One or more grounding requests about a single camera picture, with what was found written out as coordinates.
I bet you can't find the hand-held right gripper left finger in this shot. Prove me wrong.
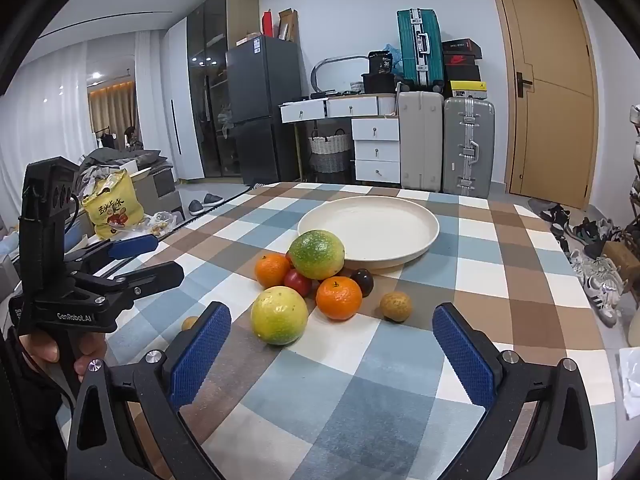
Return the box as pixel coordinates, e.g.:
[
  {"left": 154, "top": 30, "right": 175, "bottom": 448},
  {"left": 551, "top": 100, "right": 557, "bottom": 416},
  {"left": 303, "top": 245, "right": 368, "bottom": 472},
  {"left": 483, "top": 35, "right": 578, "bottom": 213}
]
[{"left": 65, "top": 301, "right": 233, "bottom": 480}]

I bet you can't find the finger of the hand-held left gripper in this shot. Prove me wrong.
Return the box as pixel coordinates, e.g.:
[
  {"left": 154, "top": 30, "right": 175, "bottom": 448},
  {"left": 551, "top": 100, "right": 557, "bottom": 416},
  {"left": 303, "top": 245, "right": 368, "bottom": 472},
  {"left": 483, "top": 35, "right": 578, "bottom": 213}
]
[
  {"left": 70, "top": 261, "right": 186, "bottom": 320},
  {"left": 64, "top": 233, "right": 160, "bottom": 277}
]

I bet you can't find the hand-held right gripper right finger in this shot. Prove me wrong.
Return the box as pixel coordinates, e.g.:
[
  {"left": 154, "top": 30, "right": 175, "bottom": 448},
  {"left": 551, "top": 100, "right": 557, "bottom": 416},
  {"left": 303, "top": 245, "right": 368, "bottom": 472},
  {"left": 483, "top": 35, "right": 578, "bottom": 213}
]
[{"left": 432, "top": 302, "right": 601, "bottom": 480}]

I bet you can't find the yellow green large citrus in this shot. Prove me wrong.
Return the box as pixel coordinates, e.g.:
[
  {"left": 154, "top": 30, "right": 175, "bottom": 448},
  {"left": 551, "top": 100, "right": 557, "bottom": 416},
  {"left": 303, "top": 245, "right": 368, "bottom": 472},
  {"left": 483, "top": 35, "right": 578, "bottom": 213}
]
[{"left": 250, "top": 286, "right": 309, "bottom": 346}]

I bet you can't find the orange tangerine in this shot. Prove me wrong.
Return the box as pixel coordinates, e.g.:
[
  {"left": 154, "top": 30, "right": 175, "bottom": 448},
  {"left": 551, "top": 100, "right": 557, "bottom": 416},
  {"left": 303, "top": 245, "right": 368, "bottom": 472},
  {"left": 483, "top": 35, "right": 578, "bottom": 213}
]
[
  {"left": 255, "top": 253, "right": 292, "bottom": 289},
  {"left": 316, "top": 276, "right": 363, "bottom": 322}
]

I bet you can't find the red tomato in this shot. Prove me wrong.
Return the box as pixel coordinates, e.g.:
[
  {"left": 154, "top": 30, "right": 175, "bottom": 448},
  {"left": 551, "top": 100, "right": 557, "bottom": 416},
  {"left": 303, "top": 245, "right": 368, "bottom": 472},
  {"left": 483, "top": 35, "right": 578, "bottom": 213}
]
[{"left": 283, "top": 269, "right": 314, "bottom": 298}]

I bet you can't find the dark purple plum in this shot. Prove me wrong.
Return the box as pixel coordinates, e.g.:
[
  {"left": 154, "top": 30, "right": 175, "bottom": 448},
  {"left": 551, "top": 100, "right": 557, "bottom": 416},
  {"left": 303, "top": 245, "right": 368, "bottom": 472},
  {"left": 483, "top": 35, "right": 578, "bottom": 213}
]
[{"left": 349, "top": 268, "right": 375, "bottom": 298}]

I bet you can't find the green apple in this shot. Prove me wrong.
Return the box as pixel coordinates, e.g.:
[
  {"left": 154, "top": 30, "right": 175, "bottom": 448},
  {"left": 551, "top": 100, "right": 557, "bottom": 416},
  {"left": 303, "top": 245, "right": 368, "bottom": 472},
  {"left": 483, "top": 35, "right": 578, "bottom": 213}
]
[{"left": 288, "top": 230, "right": 347, "bottom": 281}]

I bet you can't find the cream round plate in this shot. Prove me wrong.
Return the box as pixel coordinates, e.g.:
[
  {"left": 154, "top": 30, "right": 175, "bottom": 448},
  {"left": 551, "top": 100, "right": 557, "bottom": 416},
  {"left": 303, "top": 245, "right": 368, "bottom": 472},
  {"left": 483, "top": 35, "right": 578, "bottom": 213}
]
[{"left": 297, "top": 196, "right": 440, "bottom": 274}]

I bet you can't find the person's left hand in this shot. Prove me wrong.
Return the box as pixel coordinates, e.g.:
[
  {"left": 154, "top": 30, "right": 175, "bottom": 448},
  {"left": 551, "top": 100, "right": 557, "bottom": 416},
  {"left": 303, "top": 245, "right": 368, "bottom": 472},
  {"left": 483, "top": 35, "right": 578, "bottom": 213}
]
[{"left": 19, "top": 331, "right": 107, "bottom": 386}]

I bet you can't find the clear plastic snack bag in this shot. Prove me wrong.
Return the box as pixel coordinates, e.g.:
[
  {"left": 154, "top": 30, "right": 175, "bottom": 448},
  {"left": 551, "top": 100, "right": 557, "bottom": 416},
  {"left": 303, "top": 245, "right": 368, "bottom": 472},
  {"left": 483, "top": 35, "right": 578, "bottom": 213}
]
[{"left": 142, "top": 211, "right": 178, "bottom": 236}]

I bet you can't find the yellow snack bag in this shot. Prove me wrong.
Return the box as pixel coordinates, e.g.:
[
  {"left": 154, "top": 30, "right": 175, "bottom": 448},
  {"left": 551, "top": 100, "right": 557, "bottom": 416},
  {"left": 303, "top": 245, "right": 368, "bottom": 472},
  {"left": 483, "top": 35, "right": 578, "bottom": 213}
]
[{"left": 81, "top": 169, "right": 146, "bottom": 241}]

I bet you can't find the grey cloth pile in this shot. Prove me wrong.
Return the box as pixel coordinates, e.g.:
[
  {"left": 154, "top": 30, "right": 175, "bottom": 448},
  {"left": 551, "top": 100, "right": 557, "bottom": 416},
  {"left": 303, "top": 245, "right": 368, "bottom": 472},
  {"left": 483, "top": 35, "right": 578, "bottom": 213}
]
[{"left": 77, "top": 149, "right": 168, "bottom": 181}]

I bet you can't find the white sheer curtain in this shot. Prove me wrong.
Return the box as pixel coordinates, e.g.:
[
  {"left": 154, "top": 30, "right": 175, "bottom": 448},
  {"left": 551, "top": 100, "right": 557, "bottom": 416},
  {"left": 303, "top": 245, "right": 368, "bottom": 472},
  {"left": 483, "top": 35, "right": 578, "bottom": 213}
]
[{"left": 0, "top": 30, "right": 166, "bottom": 161}]

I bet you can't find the beige curtain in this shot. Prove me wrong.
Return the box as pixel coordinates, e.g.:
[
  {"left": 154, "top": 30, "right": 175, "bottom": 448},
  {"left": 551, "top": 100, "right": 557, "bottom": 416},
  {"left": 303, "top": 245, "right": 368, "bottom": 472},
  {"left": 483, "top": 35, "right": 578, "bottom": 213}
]
[{"left": 87, "top": 75, "right": 138, "bottom": 136}]

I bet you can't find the pile of loose shoes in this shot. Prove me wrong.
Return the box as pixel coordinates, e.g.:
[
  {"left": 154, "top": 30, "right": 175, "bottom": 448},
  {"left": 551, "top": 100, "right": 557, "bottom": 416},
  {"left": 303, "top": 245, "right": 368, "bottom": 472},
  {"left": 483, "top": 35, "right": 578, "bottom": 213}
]
[{"left": 537, "top": 200, "right": 626, "bottom": 328}]

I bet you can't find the white wardrobe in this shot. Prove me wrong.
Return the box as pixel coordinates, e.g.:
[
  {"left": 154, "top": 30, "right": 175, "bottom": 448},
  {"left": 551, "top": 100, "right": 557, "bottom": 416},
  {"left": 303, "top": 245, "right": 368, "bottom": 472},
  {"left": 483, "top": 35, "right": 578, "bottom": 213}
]
[{"left": 162, "top": 16, "right": 206, "bottom": 181}]

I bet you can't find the grey doormat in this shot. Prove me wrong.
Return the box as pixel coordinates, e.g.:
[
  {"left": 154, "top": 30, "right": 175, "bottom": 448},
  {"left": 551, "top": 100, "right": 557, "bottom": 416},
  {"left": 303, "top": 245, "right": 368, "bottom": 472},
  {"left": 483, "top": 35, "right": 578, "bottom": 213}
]
[{"left": 527, "top": 196, "right": 571, "bottom": 216}]

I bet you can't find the white plastic bag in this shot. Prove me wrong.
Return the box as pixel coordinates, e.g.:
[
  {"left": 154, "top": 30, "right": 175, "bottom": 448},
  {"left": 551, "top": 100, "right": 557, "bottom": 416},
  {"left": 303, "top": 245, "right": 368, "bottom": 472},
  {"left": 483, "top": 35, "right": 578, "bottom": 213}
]
[{"left": 619, "top": 347, "right": 640, "bottom": 421}]

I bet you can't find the dark glass cabinet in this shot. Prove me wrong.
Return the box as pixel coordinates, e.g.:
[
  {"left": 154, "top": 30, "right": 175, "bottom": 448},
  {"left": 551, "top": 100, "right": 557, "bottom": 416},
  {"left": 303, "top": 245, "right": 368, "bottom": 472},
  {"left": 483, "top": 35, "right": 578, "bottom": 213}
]
[{"left": 187, "top": 0, "right": 261, "bottom": 179}]

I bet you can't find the brown cardboard box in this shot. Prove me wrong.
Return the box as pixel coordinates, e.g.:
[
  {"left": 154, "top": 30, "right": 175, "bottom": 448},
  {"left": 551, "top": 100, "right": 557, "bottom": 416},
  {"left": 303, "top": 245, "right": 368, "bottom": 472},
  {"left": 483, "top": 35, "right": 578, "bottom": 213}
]
[{"left": 602, "top": 242, "right": 640, "bottom": 281}]

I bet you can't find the black fridge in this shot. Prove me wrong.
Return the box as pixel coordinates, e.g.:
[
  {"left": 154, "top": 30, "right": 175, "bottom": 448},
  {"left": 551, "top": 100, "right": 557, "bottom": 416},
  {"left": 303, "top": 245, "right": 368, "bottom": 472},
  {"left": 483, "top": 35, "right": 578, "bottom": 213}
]
[{"left": 225, "top": 36, "right": 303, "bottom": 187}]

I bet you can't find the silver suitcase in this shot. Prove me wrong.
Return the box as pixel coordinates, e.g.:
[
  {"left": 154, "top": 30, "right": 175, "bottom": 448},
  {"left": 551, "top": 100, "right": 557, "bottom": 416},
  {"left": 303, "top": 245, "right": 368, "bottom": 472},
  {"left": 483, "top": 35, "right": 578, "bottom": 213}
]
[{"left": 442, "top": 96, "right": 496, "bottom": 199}]

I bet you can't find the woven laundry basket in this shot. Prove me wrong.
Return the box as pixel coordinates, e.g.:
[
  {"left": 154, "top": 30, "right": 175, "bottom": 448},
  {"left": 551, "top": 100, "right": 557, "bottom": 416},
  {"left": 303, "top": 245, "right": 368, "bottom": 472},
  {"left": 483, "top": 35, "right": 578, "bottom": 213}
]
[{"left": 307, "top": 128, "right": 353, "bottom": 175}]

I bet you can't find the beige suitcase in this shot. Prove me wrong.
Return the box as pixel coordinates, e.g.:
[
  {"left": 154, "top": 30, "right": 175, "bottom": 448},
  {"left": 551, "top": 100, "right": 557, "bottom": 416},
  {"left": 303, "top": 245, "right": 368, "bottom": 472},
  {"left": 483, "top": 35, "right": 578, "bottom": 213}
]
[{"left": 397, "top": 91, "right": 445, "bottom": 193}]

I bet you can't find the white drawer desk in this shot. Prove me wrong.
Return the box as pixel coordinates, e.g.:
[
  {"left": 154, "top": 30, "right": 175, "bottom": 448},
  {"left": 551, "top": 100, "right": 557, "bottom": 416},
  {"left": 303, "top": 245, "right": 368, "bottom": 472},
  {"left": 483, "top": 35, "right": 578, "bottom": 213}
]
[{"left": 278, "top": 94, "right": 402, "bottom": 185}]

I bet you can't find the oval silver-framed mirror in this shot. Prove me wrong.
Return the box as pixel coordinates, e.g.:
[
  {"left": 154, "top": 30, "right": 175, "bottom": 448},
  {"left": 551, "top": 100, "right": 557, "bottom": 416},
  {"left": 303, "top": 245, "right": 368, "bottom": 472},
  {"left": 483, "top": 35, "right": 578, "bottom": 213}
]
[{"left": 310, "top": 55, "right": 372, "bottom": 95}]

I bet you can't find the open cardboard box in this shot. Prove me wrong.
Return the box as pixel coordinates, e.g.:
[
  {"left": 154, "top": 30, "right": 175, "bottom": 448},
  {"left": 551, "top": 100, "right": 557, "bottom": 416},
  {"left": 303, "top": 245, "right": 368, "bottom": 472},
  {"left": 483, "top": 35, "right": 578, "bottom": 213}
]
[{"left": 277, "top": 8, "right": 300, "bottom": 43}]

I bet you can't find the wooden door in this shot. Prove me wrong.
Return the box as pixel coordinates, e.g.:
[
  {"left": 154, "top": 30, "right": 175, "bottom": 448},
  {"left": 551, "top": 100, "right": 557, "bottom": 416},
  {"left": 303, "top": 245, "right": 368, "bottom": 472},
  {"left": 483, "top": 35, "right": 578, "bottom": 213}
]
[{"left": 484, "top": 0, "right": 600, "bottom": 211}]

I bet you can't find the black storage box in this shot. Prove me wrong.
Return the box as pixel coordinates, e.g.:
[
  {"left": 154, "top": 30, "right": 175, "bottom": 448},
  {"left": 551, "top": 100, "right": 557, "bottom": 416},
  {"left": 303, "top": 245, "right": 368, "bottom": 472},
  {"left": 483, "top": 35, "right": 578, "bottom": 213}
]
[{"left": 361, "top": 72, "right": 398, "bottom": 95}]

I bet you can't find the red and black shoe box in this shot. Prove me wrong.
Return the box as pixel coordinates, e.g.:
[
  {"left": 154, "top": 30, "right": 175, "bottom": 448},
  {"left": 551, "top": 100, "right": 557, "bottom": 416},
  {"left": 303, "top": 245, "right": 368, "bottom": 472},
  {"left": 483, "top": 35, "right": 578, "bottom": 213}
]
[{"left": 443, "top": 51, "right": 482, "bottom": 68}]

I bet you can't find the black foil bag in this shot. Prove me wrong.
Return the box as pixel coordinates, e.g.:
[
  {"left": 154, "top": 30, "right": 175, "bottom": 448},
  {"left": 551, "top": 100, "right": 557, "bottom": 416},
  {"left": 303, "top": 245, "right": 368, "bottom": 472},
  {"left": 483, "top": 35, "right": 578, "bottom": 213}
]
[{"left": 367, "top": 50, "right": 396, "bottom": 75}]

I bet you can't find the blue plastic bag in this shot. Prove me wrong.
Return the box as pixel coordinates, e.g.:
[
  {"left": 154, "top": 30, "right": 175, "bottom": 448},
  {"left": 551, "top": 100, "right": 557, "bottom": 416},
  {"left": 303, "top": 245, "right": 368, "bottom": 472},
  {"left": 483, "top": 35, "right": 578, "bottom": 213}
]
[{"left": 382, "top": 42, "right": 403, "bottom": 77}]

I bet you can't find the teal suitcase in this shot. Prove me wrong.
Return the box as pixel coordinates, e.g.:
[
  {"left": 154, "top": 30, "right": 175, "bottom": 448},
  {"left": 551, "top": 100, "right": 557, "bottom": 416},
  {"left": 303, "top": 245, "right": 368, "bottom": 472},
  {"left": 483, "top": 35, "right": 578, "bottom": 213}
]
[{"left": 396, "top": 8, "right": 446, "bottom": 93}]

